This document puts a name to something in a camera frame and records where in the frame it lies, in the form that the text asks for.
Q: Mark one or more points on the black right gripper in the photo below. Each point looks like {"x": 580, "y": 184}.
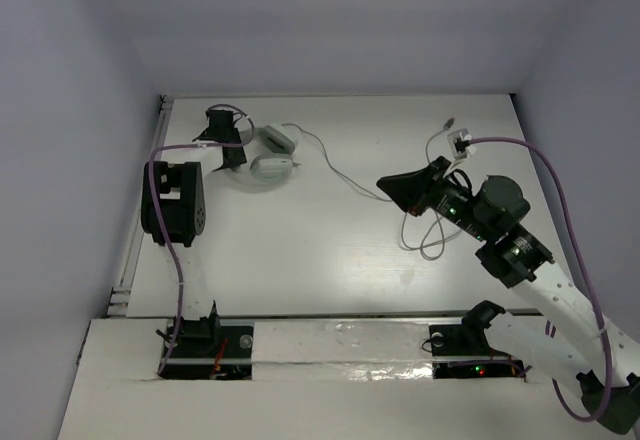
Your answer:
{"x": 410, "y": 189}

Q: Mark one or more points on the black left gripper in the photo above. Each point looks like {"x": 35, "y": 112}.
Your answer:
{"x": 220, "y": 136}

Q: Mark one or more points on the white over-ear headphones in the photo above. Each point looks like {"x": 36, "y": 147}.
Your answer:
{"x": 270, "y": 158}

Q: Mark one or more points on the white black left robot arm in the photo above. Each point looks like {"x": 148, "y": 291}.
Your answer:
{"x": 173, "y": 211}

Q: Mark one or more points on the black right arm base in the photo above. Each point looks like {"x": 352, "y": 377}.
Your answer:
{"x": 461, "y": 351}

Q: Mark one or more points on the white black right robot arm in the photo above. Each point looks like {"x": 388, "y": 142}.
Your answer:
{"x": 593, "y": 359}

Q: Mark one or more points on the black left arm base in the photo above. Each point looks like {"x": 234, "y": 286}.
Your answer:
{"x": 207, "y": 348}

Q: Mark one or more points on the white front cover panel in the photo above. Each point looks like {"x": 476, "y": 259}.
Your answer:
{"x": 117, "y": 395}

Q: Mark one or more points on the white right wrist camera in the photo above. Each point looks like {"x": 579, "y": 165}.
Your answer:
{"x": 460, "y": 144}

